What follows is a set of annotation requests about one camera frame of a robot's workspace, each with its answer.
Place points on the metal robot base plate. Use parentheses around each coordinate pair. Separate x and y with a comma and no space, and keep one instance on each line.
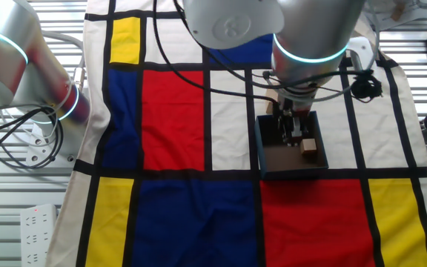
(50,155)

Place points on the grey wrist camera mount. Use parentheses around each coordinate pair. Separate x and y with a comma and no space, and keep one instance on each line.
(361,48)

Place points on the white paper sheet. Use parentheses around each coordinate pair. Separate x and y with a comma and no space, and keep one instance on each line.
(413,15)

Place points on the small wooden cube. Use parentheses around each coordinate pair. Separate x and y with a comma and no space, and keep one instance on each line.
(308,145)

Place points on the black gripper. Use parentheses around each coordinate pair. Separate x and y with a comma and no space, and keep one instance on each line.
(295,105)

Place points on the small brown tape piece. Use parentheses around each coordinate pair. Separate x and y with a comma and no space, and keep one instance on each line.
(397,12)

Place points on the colour-block patterned cloth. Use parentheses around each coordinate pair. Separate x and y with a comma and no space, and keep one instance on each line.
(172,118)

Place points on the white power strip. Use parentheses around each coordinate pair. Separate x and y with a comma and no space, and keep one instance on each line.
(37,237)

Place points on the dark blue gift box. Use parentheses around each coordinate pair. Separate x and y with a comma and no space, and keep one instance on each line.
(291,159)

